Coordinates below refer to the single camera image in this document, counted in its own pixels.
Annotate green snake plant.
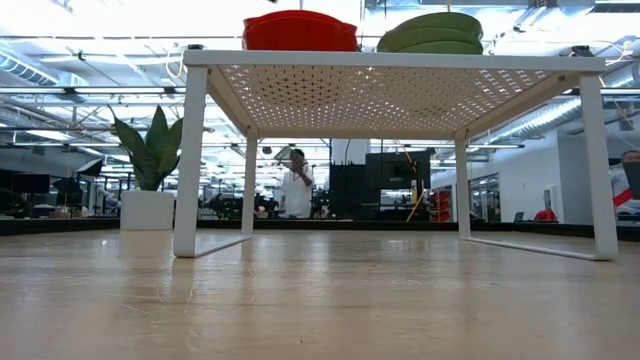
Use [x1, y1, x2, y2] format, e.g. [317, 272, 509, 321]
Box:
[107, 104, 185, 192]

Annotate black studio softbox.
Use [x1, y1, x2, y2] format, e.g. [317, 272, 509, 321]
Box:
[74, 158, 104, 177]

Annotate black monitor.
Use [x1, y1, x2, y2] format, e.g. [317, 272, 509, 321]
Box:
[12, 173, 51, 195]

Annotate white plant pot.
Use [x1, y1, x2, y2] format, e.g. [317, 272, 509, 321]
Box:
[119, 189, 176, 231]

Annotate white perforated metal shelf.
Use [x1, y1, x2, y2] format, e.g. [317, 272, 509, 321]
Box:
[173, 49, 620, 262]

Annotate black cabinet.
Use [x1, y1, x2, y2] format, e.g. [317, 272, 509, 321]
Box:
[329, 151, 432, 221]

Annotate person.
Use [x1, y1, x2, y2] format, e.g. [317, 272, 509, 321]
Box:
[279, 148, 315, 220]
[608, 149, 640, 215]

